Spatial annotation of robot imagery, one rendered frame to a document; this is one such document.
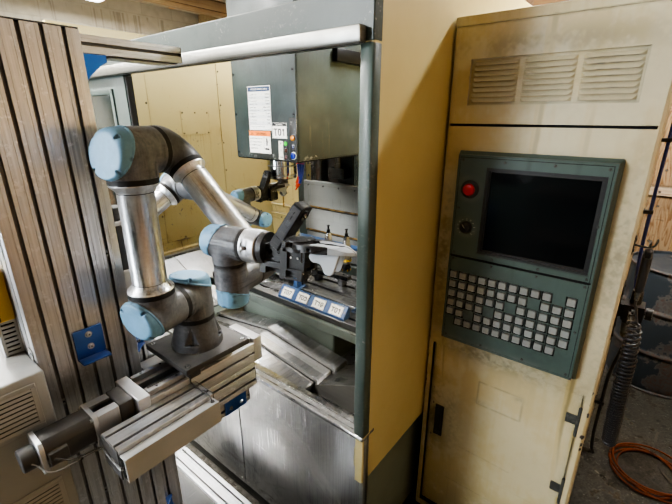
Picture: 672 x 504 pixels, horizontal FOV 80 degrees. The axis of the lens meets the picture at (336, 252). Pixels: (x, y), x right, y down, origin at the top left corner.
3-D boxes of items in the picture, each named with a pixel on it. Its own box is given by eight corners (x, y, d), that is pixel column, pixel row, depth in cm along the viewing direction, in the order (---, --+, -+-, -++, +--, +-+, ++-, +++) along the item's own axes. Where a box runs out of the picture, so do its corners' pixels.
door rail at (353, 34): (359, 41, 94) (359, 22, 93) (50, 83, 214) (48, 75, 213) (366, 43, 96) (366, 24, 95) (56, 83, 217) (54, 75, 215)
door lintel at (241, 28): (373, 40, 95) (375, -19, 91) (54, 82, 218) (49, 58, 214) (382, 42, 98) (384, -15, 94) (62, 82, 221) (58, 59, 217)
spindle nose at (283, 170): (302, 177, 225) (302, 155, 221) (284, 180, 212) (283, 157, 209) (280, 175, 233) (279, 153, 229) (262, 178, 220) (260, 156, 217)
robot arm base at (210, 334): (190, 360, 115) (186, 330, 112) (162, 343, 124) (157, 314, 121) (232, 338, 126) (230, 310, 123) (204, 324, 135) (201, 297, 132)
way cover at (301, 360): (304, 411, 172) (303, 380, 167) (187, 341, 225) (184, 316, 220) (346, 377, 195) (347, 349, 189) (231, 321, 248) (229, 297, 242)
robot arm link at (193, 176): (164, 143, 113) (270, 280, 112) (131, 146, 104) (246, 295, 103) (184, 114, 107) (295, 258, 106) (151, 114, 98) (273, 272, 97)
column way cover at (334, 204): (358, 266, 259) (360, 187, 243) (305, 251, 287) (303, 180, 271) (363, 264, 263) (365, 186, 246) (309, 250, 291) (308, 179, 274)
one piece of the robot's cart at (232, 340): (160, 406, 106) (157, 386, 104) (121, 374, 119) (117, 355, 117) (262, 348, 132) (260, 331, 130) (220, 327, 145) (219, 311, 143)
